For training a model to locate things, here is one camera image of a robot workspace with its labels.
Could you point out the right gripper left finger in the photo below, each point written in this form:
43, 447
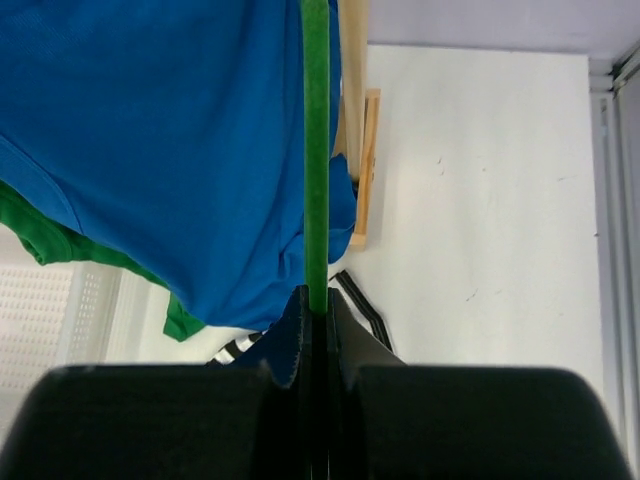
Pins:
168, 421

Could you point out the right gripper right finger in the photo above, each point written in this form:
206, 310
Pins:
407, 421

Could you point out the green tank top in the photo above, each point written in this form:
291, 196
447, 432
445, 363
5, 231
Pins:
43, 222

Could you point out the blue tank top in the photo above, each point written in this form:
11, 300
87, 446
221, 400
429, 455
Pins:
179, 121

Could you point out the white plastic basket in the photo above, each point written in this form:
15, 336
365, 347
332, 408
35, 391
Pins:
76, 314

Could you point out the wooden clothes rack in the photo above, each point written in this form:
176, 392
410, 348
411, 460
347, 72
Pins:
359, 112

